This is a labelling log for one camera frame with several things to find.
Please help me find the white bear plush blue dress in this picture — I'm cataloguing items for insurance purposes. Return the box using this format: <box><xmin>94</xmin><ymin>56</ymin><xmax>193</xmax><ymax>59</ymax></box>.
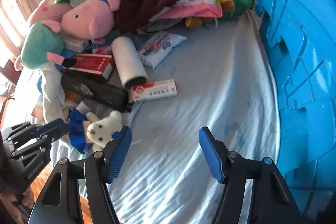
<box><xmin>68</xmin><ymin>109</ymin><xmax>123</xmax><ymax>154</ymax></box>

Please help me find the green-bodied pink pig plush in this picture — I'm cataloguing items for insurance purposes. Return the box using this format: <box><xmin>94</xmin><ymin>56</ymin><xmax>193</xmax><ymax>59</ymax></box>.
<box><xmin>14</xmin><ymin>0</ymin><xmax>76</xmax><ymax>71</ymax></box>

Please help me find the pink printed bag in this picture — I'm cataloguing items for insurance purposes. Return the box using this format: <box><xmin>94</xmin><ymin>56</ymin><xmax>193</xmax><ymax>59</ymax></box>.
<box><xmin>149</xmin><ymin>0</ymin><xmax>223</xmax><ymax>22</ymax></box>

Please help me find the blue plastic crate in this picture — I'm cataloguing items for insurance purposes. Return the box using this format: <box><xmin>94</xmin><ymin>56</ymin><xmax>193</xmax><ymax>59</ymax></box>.
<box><xmin>255</xmin><ymin>0</ymin><xmax>335</xmax><ymax>223</ymax></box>

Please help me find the light blue bed sheet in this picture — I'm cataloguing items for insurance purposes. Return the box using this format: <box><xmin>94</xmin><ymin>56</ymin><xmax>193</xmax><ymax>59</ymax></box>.
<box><xmin>109</xmin><ymin>10</ymin><xmax>280</xmax><ymax>223</ymax></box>

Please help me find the black keyboard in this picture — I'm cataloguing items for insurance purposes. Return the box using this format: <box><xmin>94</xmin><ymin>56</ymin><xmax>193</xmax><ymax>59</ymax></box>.
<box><xmin>61</xmin><ymin>72</ymin><xmax>131</xmax><ymax>113</ymax></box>

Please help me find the green plush toy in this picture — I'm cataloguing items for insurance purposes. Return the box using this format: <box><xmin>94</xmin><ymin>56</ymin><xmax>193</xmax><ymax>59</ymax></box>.
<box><xmin>184</xmin><ymin>0</ymin><xmax>254</xmax><ymax>30</ymax></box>

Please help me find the white paper roll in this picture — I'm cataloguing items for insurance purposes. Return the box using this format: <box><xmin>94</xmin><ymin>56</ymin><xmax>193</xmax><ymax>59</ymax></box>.
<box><xmin>111</xmin><ymin>36</ymin><xmax>148</xmax><ymax>89</ymax></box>

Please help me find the white towel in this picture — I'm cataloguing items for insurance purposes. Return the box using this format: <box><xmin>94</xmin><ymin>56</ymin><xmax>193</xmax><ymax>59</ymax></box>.
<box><xmin>41</xmin><ymin>62</ymin><xmax>77</xmax><ymax>123</ymax></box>

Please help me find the white red eye ointment box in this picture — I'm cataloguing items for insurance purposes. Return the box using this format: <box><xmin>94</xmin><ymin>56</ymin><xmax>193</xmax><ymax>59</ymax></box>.
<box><xmin>129</xmin><ymin>79</ymin><xmax>178</xmax><ymax>103</ymax></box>

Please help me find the dark maroon cloth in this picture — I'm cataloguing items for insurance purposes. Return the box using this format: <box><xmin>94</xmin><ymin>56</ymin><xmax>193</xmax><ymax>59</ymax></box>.
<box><xmin>117</xmin><ymin>0</ymin><xmax>179</xmax><ymax>34</ymax></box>

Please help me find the white blue packet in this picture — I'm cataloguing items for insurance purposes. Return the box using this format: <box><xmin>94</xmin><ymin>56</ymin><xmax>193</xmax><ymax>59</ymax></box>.
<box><xmin>138</xmin><ymin>31</ymin><xmax>187</xmax><ymax>69</ymax></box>

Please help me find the long red white box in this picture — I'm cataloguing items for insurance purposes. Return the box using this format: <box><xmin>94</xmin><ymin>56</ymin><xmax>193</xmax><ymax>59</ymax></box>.
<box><xmin>64</xmin><ymin>53</ymin><xmax>115</xmax><ymax>83</ymax></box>

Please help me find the pink pig plush blue body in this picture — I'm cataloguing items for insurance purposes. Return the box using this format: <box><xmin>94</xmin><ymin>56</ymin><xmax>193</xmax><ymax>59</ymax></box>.
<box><xmin>43</xmin><ymin>0</ymin><xmax>129</xmax><ymax>45</ymax></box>

